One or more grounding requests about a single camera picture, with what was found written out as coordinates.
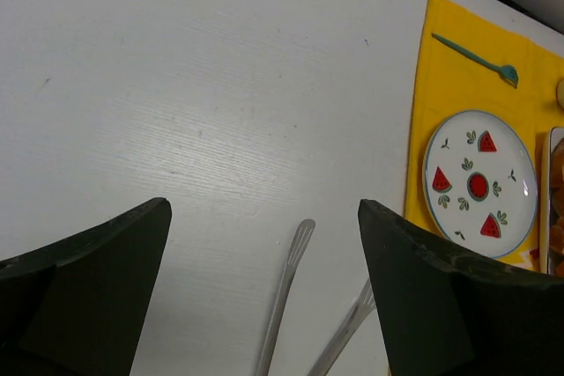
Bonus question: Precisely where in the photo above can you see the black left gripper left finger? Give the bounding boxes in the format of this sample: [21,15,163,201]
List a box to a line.
[1,198,172,375]

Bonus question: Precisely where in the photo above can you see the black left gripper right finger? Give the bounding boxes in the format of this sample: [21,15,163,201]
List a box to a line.
[358,200,563,375]

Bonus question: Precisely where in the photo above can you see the stainless steel serving tongs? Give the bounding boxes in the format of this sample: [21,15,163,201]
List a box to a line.
[254,218,375,375]

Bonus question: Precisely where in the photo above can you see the white rectangular bread tray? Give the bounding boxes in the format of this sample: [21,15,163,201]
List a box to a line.
[539,127,563,275]

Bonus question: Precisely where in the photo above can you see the watermelon pattern round plate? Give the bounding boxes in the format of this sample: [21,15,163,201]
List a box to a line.
[422,110,538,259]

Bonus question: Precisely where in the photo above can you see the yellow cloth placemat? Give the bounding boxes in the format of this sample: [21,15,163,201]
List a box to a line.
[404,0,563,271]

